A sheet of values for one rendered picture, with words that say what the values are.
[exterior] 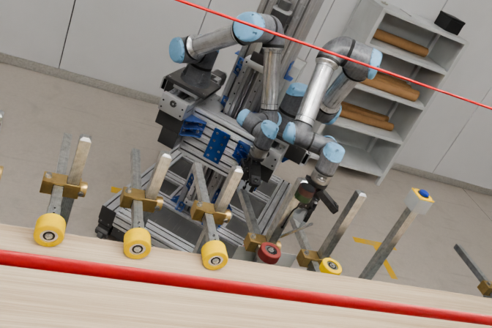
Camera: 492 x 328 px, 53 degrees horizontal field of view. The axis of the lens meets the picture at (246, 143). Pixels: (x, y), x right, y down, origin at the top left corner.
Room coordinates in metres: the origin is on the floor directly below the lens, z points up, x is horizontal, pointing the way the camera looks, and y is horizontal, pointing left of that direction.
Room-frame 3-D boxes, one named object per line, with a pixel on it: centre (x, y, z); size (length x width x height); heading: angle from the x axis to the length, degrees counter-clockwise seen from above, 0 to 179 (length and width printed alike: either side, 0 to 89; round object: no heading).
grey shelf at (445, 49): (4.46, -0.86, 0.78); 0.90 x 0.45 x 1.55; 113
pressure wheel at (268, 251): (1.46, -0.24, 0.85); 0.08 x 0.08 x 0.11
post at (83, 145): (1.26, 0.44, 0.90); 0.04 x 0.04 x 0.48; 24
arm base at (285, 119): (2.23, -0.13, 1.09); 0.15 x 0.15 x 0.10
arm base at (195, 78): (2.30, 0.36, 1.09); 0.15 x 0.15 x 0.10
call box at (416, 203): (1.77, -0.71, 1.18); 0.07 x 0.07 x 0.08; 24
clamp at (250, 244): (1.55, -0.22, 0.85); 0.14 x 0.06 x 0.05; 114
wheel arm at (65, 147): (1.28, 0.50, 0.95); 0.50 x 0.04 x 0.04; 24
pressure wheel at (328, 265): (1.53, -0.48, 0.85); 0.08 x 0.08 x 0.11
